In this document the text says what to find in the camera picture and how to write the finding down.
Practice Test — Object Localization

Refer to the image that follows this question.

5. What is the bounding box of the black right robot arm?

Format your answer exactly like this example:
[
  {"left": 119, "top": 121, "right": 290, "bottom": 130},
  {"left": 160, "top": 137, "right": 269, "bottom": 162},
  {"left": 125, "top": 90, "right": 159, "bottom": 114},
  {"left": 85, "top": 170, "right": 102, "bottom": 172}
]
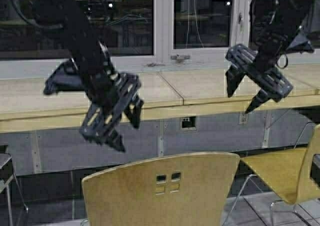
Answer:
[{"left": 225, "top": 0, "right": 316, "bottom": 114}]

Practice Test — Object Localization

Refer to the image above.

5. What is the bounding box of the right robot base block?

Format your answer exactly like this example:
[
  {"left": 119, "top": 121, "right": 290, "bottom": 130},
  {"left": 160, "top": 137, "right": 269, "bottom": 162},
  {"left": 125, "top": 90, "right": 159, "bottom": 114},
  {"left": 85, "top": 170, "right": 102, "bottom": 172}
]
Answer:
[{"left": 310, "top": 154, "right": 320, "bottom": 187}]

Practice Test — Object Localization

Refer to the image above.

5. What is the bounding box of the long wooden counter table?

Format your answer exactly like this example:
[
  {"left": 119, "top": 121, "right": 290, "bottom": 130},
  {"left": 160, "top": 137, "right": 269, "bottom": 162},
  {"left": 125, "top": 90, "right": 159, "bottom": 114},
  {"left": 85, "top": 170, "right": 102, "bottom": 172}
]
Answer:
[{"left": 0, "top": 64, "right": 320, "bottom": 133}]

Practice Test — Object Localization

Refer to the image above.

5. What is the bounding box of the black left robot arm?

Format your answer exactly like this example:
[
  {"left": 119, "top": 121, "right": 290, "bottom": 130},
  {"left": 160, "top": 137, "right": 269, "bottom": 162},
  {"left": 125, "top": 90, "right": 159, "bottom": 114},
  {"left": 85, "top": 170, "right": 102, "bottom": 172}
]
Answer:
[{"left": 25, "top": 0, "right": 144, "bottom": 152}]

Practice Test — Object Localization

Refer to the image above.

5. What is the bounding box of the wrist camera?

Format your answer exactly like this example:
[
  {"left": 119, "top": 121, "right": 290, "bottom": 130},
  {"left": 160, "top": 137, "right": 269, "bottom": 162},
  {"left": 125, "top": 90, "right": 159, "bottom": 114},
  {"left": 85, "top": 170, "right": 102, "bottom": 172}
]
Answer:
[
  {"left": 285, "top": 29, "right": 315, "bottom": 54},
  {"left": 43, "top": 59, "right": 85, "bottom": 95}
]

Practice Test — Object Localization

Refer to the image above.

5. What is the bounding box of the window latch handle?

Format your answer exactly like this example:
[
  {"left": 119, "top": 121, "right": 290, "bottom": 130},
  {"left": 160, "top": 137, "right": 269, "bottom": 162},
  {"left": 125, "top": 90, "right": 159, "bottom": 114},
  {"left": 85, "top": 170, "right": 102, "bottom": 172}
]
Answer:
[{"left": 170, "top": 54, "right": 191, "bottom": 63}]

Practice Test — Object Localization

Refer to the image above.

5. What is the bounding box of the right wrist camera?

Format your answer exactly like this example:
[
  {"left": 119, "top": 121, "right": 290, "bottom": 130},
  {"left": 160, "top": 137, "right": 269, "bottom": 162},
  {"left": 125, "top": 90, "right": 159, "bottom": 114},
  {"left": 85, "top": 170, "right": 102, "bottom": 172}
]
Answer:
[{"left": 285, "top": 29, "right": 315, "bottom": 54}]

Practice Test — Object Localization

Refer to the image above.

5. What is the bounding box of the wall power outlet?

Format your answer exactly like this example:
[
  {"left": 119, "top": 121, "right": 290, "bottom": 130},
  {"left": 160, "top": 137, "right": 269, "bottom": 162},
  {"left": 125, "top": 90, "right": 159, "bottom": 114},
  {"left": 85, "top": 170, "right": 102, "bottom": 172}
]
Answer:
[{"left": 180, "top": 116, "right": 197, "bottom": 130}]

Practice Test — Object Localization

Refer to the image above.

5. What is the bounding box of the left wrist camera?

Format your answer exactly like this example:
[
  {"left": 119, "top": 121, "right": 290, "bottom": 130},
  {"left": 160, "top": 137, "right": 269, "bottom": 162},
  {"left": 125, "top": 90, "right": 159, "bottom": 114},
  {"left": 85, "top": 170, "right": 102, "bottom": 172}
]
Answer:
[{"left": 43, "top": 59, "right": 85, "bottom": 95}]

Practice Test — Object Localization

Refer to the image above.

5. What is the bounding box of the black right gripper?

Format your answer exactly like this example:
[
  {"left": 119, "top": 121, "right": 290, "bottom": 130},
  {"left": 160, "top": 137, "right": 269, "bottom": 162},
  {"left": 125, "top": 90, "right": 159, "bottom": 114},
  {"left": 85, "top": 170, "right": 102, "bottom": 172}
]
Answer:
[{"left": 225, "top": 44, "right": 293, "bottom": 114}]

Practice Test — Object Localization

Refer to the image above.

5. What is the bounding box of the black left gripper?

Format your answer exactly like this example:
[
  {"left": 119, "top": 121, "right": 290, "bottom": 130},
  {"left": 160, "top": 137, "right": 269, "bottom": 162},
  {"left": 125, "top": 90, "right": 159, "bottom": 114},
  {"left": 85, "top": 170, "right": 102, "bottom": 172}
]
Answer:
[{"left": 79, "top": 73, "right": 144, "bottom": 152}]

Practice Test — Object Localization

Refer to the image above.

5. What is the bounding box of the yellow wooden chair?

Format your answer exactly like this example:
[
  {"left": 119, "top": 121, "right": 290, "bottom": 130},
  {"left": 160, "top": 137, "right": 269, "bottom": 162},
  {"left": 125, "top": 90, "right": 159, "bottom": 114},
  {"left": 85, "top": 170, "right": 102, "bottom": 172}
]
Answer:
[
  {"left": 81, "top": 152, "right": 240, "bottom": 225},
  {"left": 222, "top": 123, "right": 320, "bottom": 226}
]

